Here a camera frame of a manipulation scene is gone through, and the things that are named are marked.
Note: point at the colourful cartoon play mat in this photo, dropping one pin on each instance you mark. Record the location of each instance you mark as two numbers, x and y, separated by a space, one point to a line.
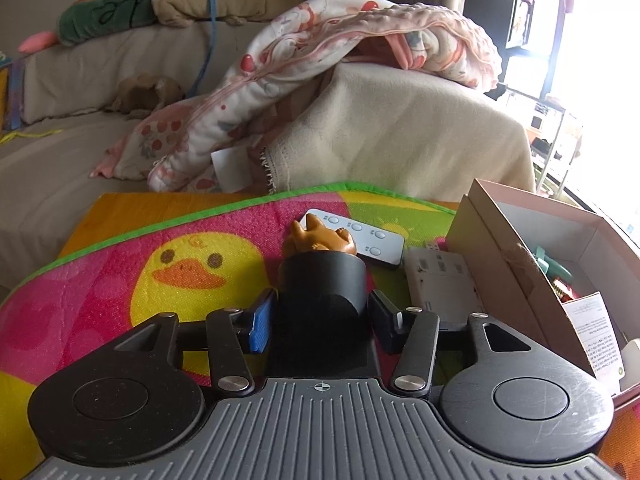
216 258

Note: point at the cream lotion tube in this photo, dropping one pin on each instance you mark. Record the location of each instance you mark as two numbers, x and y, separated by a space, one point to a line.
631 362

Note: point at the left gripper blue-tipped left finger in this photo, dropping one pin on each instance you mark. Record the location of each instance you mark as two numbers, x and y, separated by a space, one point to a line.
231 335

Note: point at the green plush toy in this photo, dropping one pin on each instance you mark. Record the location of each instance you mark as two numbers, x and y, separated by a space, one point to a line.
90 19

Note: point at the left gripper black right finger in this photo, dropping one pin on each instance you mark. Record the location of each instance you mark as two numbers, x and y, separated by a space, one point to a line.
412 335

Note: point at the metal shelf rack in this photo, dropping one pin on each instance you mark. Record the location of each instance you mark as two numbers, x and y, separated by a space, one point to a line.
554 136

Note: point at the grey white electronic device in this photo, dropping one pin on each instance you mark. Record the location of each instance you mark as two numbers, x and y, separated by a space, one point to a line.
441 283

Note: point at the teal plastic toy tool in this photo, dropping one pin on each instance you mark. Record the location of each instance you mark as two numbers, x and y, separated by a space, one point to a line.
552 268

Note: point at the pink floral blanket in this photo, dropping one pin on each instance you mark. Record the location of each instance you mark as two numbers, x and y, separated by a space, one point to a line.
200 144

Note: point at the black cone with orange figurine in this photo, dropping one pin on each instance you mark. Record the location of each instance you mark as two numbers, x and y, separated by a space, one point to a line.
320 327

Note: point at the pink cardboard box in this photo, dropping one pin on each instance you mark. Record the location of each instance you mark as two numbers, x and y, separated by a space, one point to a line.
496 229

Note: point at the white printed carton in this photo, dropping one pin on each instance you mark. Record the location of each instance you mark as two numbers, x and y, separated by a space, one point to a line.
594 329

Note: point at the beige covered sofa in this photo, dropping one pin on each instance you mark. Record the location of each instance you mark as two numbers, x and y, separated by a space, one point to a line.
415 134

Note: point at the white remote control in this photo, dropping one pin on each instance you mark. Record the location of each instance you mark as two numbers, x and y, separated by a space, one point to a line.
373 243

